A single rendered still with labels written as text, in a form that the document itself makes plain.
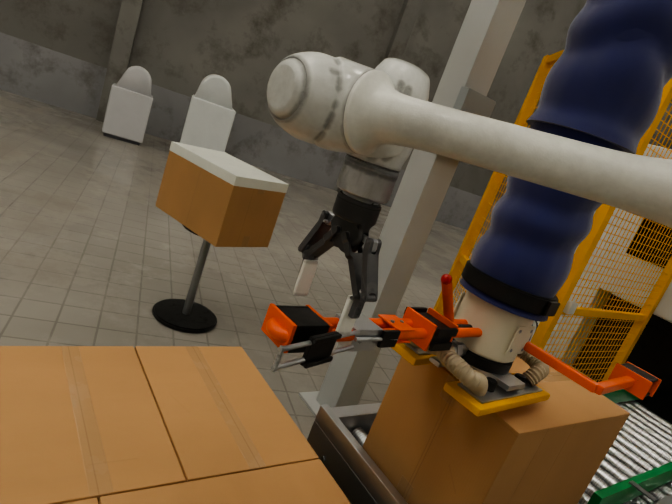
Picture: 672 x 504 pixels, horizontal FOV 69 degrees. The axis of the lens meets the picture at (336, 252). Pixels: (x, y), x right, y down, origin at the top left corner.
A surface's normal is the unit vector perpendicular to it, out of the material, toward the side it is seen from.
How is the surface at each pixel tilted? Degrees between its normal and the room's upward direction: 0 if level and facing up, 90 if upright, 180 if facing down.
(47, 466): 0
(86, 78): 90
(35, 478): 0
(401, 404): 90
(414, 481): 90
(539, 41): 90
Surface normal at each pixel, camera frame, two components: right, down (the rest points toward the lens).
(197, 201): -0.59, 0.00
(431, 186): 0.53, 0.40
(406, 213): -0.78, -0.12
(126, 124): 0.34, 0.36
